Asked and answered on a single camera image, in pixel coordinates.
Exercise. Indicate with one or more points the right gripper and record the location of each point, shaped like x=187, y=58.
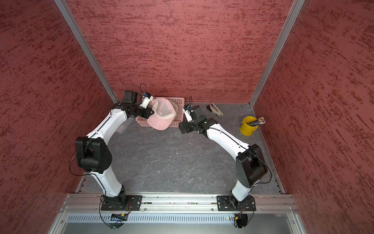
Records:
x=186, y=125

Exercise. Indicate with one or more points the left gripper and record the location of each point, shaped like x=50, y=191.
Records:
x=148, y=111

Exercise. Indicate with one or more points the pink baseball cap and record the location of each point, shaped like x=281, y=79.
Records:
x=165, y=112

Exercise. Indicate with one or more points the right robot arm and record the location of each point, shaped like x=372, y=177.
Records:
x=250, y=164

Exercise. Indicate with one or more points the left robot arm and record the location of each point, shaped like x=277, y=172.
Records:
x=93, y=154

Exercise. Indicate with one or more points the pink perforated plastic basket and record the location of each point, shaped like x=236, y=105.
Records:
x=180, y=101

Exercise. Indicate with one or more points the clear plastic box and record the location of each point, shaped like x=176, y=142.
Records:
x=124, y=125

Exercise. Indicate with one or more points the yellow pencil cup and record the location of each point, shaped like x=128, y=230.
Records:
x=245, y=128

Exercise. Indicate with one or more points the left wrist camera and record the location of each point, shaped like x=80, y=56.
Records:
x=147, y=98

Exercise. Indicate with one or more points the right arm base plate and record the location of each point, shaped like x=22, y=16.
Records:
x=230, y=203

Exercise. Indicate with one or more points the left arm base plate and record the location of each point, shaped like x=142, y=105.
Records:
x=127, y=203

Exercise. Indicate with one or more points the left corner aluminium post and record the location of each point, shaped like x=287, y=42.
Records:
x=74, y=27

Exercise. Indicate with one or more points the corner aluminium post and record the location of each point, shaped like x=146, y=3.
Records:
x=74, y=27
x=286, y=29

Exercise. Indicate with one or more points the aluminium front rail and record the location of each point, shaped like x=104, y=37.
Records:
x=183, y=203

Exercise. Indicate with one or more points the right corner aluminium post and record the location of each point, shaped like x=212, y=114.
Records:
x=286, y=29

